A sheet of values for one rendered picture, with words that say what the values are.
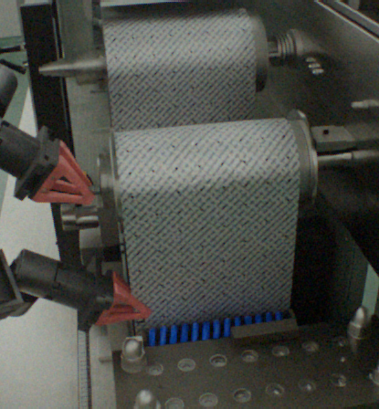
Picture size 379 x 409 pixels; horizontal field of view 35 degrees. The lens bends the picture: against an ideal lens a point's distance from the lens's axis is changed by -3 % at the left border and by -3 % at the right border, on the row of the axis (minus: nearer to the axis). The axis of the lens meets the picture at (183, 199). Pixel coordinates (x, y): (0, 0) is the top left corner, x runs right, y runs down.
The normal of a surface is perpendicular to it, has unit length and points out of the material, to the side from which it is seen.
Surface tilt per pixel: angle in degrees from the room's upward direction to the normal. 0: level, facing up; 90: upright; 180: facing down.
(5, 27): 90
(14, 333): 0
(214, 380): 0
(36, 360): 0
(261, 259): 90
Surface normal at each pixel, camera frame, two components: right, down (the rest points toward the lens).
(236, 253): 0.15, 0.50
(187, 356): -0.04, -0.86
